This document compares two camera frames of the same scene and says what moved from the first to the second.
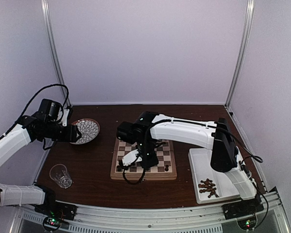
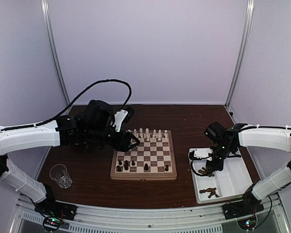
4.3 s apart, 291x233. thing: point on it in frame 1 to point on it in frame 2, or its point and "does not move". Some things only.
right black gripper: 154,160 to 218,167
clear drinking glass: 58,173 does not move
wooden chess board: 165,170 does not move
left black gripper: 71,135 to 122,144
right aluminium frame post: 249,14 does not move
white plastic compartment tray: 210,185 does not move
